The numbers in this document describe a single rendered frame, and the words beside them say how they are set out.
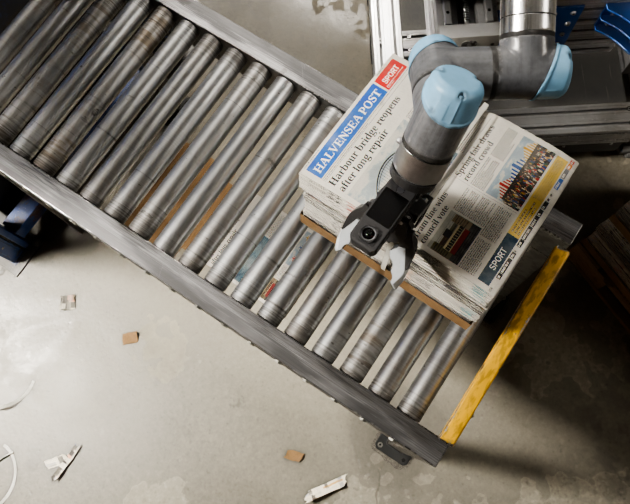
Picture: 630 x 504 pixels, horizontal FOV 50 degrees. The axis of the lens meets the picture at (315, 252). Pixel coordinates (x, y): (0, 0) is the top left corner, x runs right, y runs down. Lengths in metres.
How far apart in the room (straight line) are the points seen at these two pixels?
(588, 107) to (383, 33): 0.65
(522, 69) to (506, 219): 0.26
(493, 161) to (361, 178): 0.22
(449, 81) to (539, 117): 1.27
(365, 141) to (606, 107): 1.19
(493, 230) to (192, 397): 1.28
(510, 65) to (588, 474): 1.47
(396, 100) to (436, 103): 0.31
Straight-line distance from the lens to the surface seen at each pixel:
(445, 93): 0.88
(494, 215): 1.13
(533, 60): 1.01
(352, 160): 1.14
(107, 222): 1.45
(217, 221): 1.39
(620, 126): 2.21
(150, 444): 2.19
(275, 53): 1.53
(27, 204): 2.31
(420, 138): 0.92
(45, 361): 2.32
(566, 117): 2.17
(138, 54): 1.60
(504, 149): 1.19
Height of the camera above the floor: 2.10
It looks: 75 degrees down
